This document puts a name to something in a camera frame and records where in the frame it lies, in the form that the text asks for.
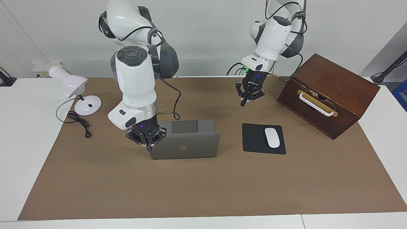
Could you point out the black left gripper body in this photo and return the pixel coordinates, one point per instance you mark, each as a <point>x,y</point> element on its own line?
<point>252,82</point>

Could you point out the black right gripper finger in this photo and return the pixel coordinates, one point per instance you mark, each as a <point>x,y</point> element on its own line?
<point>151,143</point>
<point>146,140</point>

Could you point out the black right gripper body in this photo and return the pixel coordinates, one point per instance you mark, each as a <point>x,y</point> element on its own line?
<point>143,128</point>

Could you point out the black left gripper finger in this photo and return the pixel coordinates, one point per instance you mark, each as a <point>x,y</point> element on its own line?
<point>243,101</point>
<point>248,97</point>

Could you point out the grey aluminium laptop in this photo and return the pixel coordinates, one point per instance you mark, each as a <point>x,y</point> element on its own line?
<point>187,144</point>

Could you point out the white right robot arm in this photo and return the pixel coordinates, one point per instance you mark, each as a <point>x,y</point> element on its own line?
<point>135,76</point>

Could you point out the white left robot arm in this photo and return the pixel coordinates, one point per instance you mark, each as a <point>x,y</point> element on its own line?
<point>273,35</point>

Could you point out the black mouse pad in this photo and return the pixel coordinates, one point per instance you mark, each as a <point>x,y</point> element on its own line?
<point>254,140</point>

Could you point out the white computer mouse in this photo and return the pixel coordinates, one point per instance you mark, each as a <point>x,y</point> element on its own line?
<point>272,137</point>

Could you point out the white desk lamp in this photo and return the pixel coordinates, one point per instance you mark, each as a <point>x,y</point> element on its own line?
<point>87,105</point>

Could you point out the brown paper table cover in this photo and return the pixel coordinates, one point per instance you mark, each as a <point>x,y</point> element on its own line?
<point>203,187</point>

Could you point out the dark brown wooden box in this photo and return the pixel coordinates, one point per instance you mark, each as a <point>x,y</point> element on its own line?
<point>337,79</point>

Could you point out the black stand leg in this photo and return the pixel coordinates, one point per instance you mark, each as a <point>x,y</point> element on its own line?
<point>389,68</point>

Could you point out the black table clamp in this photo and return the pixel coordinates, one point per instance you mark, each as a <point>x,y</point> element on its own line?
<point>6,79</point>

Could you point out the blue bin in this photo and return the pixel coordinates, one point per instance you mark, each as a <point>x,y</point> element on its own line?
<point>400,95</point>

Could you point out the white wall socket box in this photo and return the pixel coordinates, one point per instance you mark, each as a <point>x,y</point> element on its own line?
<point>43,68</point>

